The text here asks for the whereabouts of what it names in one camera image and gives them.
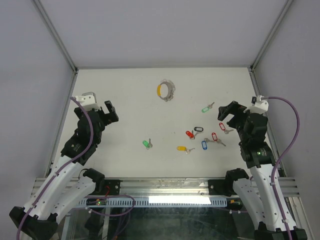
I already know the black tag key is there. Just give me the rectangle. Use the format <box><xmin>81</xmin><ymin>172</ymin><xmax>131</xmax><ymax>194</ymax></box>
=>
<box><xmin>193</xmin><ymin>126</ymin><xmax>204</xmax><ymax>138</ymax></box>

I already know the red tag key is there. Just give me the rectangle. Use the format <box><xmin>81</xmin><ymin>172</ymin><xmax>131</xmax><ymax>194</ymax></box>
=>
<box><xmin>185</xmin><ymin>130</ymin><xmax>195</xmax><ymax>140</ymax></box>
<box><xmin>219</xmin><ymin>122</ymin><xmax>233</xmax><ymax>135</ymax></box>
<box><xmin>211</xmin><ymin>132</ymin><xmax>226</xmax><ymax>147</ymax></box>

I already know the keyring with yellow handle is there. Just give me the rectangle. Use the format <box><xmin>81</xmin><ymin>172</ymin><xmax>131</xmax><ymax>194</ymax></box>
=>
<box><xmin>156</xmin><ymin>79</ymin><xmax>176</xmax><ymax>102</ymax></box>

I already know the yellow tag key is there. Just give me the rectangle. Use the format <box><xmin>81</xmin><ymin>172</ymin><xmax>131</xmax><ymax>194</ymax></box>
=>
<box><xmin>176</xmin><ymin>146</ymin><xmax>195</xmax><ymax>154</ymax></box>

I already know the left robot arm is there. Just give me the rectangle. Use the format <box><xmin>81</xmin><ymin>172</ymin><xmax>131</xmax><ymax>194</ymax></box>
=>
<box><xmin>9</xmin><ymin>96</ymin><xmax>119</xmax><ymax>240</ymax></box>

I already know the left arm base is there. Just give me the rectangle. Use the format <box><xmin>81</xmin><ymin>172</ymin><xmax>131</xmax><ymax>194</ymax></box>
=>
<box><xmin>78</xmin><ymin>168</ymin><xmax>122</xmax><ymax>196</ymax></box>

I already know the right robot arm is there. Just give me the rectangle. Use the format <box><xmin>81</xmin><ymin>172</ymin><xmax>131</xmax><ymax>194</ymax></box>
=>
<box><xmin>216</xmin><ymin>95</ymin><xmax>308</xmax><ymax>240</ymax></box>

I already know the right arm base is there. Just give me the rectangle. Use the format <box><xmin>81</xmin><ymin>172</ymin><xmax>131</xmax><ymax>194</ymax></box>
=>
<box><xmin>207</xmin><ymin>168</ymin><xmax>249</xmax><ymax>197</ymax></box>

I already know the light green tag key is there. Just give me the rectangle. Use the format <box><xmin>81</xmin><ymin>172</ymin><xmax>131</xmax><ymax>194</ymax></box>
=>
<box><xmin>201</xmin><ymin>102</ymin><xmax>215</xmax><ymax>113</ymax></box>

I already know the blue tag key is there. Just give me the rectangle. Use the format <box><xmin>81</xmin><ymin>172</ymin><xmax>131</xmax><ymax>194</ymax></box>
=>
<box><xmin>201</xmin><ymin>138</ymin><xmax>215</xmax><ymax>150</ymax></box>

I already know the bright green tag key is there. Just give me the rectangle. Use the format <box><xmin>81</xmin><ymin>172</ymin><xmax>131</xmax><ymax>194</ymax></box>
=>
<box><xmin>142</xmin><ymin>138</ymin><xmax>153</xmax><ymax>150</ymax></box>

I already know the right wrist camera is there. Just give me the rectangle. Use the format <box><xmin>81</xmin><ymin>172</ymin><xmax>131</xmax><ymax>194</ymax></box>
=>
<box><xmin>243</xmin><ymin>95</ymin><xmax>269</xmax><ymax>115</ymax></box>

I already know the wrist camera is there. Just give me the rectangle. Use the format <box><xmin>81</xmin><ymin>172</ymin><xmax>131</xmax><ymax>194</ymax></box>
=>
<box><xmin>75</xmin><ymin>92</ymin><xmax>99</xmax><ymax>112</ymax></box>
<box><xmin>243</xmin><ymin>95</ymin><xmax>269</xmax><ymax>115</ymax></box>

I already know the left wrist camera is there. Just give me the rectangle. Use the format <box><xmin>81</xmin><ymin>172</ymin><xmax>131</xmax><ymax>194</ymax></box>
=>
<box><xmin>75</xmin><ymin>92</ymin><xmax>99</xmax><ymax>112</ymax></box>

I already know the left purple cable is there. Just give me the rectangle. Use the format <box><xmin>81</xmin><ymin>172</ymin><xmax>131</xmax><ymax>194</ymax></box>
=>
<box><xmin>15</xmin><ymin>96</ymin><xmax>95</xmax><ymax>240</ymax></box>

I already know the purple cable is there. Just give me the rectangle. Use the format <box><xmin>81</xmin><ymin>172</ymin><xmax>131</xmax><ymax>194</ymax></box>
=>
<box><xmin>264</xmin><ymin>96</ymin><xmax>300</xmax><ymax>240</ymax></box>
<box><xmin>15</xmin><ymin>96</ymin><xmax>95</xmax><ymax>240</ymax></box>

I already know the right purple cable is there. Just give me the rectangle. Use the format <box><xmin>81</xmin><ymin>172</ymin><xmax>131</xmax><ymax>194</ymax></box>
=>
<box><xmin>264</xmin><ymin>96</ymin><xmax>300</xmax><ymax>240</ymax></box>

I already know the aluminium mounting rail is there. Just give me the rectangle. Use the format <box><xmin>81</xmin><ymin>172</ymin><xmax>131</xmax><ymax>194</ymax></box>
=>
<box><xmin>31</xmin><ymin>177</ymin><xmax>300</xmax><ymax>197</ymax></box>

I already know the white slotted cable duct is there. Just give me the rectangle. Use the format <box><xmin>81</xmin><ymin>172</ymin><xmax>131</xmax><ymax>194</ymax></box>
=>
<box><xmin>76</xmin><ymin>195</ymin><xmax>228</xmax><ymax>208</ymax></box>

